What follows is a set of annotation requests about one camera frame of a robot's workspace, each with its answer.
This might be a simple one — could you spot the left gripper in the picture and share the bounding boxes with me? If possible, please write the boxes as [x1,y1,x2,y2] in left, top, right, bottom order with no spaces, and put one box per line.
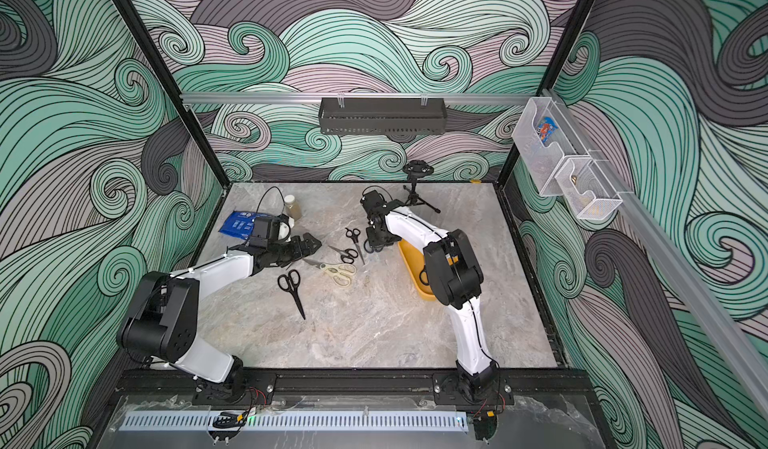
[268,233,322,266]

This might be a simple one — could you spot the large black scissors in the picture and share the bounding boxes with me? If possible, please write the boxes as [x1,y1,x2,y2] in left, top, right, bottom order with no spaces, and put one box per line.
[277,269,306,320]

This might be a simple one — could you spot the yellow storage box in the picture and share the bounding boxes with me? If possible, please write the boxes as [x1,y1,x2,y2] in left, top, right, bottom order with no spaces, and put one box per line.
[398,240,437,301]

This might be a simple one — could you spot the cream kitchen scissors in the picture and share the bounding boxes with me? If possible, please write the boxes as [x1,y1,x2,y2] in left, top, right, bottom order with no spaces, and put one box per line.
[304,258,357,287]

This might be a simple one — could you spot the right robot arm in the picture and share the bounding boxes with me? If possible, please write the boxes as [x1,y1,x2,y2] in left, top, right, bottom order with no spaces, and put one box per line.
[361,190,498,399]

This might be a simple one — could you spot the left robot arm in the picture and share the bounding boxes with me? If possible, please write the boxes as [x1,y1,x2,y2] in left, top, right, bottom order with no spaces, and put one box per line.
[116,233,322,384]

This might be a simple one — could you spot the small black scissors upper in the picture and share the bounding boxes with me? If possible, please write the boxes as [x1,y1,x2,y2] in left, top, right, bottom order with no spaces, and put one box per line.
[345,228,365,264]

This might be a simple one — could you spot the small black scissors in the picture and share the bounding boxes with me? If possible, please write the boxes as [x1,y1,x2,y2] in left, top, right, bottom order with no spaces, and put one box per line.
[345,228,365,264]
[328,245,359,265]

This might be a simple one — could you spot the small black scissors middle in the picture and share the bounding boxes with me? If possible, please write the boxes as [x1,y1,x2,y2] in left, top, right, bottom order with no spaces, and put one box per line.
[328,245,359,265]

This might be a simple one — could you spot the small spice bottle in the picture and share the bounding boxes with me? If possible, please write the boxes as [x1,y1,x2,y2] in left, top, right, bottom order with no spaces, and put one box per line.
[283,194,302,221]

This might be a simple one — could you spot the blue snack bag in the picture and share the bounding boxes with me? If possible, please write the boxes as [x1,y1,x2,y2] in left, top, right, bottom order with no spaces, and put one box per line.
[219,211,263,240]

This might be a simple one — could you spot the black mini tripod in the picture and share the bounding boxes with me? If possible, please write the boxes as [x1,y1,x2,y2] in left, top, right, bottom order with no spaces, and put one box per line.
[402,160,441,214]

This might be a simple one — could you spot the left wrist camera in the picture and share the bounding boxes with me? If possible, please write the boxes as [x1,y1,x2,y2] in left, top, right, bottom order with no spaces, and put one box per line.
[248,213,292,249]

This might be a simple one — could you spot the black wall shelf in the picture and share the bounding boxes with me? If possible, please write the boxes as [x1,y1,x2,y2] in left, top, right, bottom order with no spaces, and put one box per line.
[318,99,448,136]

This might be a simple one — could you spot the aluminium wall rail back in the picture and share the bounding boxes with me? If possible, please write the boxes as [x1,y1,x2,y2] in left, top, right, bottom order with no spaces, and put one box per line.
[180,91,533,106]

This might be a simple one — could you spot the aluminium wall rail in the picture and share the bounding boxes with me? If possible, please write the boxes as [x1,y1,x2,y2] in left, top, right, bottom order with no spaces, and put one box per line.
[544,90,767,415]
[180,91,533,106]

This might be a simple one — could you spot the white slotted cable duct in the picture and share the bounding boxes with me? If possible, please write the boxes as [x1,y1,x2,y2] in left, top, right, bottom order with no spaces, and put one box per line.
[117,410,469,433]

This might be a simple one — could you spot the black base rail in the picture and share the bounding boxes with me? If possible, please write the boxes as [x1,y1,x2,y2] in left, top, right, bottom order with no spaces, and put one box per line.
[115,368,593,408]

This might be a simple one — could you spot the large clear wall bin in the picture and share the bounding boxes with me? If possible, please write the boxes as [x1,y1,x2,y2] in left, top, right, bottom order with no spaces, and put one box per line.
[513,97,587,197]

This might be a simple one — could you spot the small clear wall bin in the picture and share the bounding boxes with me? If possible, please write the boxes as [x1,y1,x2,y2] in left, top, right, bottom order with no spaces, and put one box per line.
[554,156,622,223]

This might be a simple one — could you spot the aluminium wall rail right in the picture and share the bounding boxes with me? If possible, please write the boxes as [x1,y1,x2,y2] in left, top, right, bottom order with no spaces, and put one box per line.
[544,90,767,415]

